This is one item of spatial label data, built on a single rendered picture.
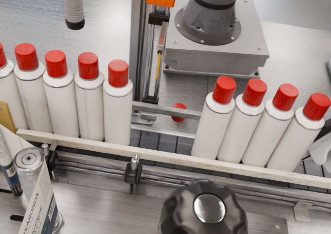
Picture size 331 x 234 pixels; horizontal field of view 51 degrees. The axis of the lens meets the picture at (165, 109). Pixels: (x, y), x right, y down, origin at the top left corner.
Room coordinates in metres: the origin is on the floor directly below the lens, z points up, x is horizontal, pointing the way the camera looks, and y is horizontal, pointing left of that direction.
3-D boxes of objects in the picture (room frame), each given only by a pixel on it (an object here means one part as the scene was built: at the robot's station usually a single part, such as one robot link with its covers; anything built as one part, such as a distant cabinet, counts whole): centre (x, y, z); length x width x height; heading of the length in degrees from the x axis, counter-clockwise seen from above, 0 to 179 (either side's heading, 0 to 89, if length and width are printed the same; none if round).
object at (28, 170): (0.24, 0.16, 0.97); 0.05 x 0.05 x 0.19
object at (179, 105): (0.57, -0.03, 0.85); 0.03 x 0.03 x 0.03
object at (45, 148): (0.36, 0.20, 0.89); 0.06 x 0.03 x 0.12; 0
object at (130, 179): (0.35, 0.04, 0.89); 0.03 x 0.03 x 0.12; 0
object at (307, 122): (0.42, -0.25, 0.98); 0.05 x 0.05 x 0.20
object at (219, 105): (0.43, -0.09, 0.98); 0.05 x 0.05 x 0.20
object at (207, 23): (0.85, -0.08, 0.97); 0.15 x 0.15 x 0.10
